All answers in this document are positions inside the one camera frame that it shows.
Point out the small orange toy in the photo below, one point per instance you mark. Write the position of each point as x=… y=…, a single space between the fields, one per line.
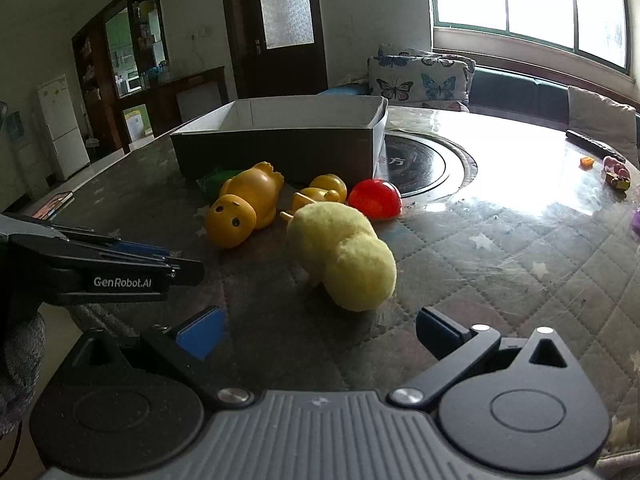
x=586 y=162

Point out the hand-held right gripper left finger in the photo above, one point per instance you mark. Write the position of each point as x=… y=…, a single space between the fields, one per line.
x=200 y=332

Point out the yellow toy truck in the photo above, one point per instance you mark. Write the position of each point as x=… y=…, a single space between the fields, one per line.
x=616 y=182

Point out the person's left forearm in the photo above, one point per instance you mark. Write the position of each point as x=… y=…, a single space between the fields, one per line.
x=20 y=365

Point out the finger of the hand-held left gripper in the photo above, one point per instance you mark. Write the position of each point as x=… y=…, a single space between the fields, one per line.
x=140 y=251

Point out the white microwave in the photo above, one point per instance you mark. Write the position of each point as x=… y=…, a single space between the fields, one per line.
x=134 y=83

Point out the blue sofa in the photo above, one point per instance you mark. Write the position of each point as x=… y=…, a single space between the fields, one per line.
x=510 y=89

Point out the dark wooden door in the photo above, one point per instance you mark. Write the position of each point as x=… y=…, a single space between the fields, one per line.
x=280 y=60

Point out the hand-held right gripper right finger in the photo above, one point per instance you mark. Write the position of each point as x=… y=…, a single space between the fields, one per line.
x=440 y=330

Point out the black remote control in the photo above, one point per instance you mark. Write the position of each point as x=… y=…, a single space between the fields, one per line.
x=587 y=141

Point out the grey sofa cushion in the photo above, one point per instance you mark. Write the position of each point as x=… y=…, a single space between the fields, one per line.
x=600 y=115

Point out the dark wooden sideboard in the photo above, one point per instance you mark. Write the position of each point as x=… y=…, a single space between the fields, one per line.
x=195 y=95

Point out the white refrigerator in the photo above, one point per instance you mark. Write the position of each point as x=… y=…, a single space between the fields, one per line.
x=60 y=125

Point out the large yellow plastic duck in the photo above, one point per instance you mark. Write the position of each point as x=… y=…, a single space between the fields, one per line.
x=240 y=200

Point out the pink toy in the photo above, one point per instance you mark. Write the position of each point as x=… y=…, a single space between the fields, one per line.
x=615 y=166

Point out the small yellow plastic duck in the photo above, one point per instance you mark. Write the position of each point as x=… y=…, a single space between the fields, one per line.
x=327 y=187

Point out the dark wooden shelf cabinet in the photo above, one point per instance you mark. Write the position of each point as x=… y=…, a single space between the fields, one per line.
x=100 y=85

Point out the pale purple toy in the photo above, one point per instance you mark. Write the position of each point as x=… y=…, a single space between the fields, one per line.
x=636 y=221

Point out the green plastic toy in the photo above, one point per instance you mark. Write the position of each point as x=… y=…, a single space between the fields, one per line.
x=215 y=179

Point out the large butterfly print pillow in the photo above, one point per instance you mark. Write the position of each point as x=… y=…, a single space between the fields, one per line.
x=420 y=85

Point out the cardboard box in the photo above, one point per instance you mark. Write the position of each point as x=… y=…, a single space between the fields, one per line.
x=275 y=155

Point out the round black induction plate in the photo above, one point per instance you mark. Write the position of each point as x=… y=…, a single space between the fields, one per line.
x=425 y=160

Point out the book with orange cover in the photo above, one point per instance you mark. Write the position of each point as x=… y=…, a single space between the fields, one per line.
x=52 y=206

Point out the red plastic ball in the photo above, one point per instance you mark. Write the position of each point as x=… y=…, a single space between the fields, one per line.
x=375 y=197

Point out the yellow plush chick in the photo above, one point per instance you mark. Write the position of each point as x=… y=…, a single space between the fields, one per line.
x=345 y=255

